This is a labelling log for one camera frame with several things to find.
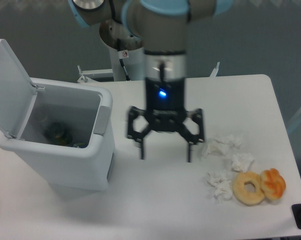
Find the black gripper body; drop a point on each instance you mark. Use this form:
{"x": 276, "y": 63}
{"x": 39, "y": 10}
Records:
{"x": 165, "y": 106}

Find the clear plastic bottle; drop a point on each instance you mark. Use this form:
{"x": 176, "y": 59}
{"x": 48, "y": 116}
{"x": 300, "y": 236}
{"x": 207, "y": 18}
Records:
{"x": 58, "y": 134}

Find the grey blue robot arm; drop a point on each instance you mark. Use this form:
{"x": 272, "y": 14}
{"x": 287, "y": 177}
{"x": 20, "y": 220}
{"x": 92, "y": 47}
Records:
{"x": 161, "y": 25}

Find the white trash can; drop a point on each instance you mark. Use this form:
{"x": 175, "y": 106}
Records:
{"x": 86, "y": 112}

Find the white trash can lid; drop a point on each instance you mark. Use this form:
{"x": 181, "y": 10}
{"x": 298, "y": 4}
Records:
{"x": 17, "y": 93}

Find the crumpled white tissue upper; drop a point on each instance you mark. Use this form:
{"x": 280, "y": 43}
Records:
{"x": 221, "y": 145}

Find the crumpled white tissue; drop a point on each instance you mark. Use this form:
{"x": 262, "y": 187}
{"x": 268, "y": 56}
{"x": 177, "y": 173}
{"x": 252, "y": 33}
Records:
{"x": 220, "y": 181}
{"x": 221, "y": 145}
{"x": 241, "y": 162}

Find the crumpled white tissue middle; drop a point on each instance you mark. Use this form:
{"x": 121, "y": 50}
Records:
{"x": 241, "y": 162}

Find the crumpled white tissue lower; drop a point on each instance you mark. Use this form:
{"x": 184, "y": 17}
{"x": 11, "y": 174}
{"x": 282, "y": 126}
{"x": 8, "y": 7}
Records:
{"x": 220, "y": 181}

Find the orange twisted bread roll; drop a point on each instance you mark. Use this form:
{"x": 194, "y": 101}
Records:
{"x": 272, "y": 184}

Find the white table clamp bracket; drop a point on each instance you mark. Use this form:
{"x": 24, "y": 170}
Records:
{"x": 100, "y": 75}

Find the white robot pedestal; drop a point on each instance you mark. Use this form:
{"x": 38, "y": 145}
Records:
{"x": 125, "y": 50}

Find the ring donut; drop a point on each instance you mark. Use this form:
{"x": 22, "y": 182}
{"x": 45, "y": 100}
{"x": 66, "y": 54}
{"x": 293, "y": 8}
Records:
{"x": 246, "y": 188}

